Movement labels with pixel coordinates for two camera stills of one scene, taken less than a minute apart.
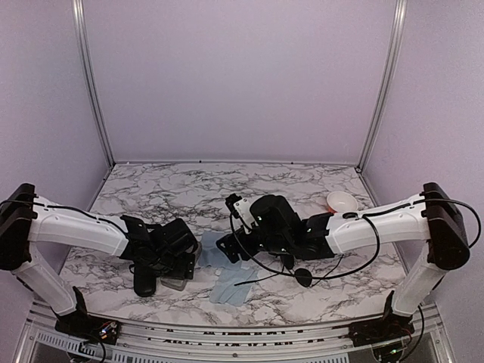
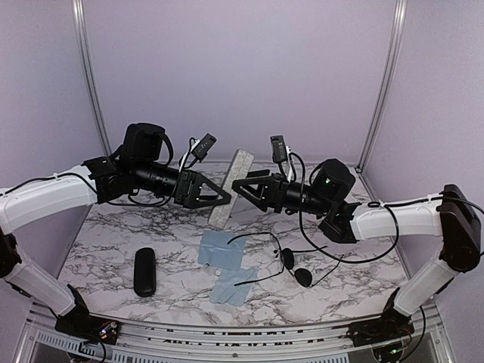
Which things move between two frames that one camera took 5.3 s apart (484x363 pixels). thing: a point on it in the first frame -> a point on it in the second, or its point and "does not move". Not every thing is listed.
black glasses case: (144, 280) does not move
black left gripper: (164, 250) -> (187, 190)
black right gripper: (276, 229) -> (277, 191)
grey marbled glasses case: (175, 283) -> (220, 213)
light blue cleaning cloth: (211, 255) does not move
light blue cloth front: (229, 274) does not move
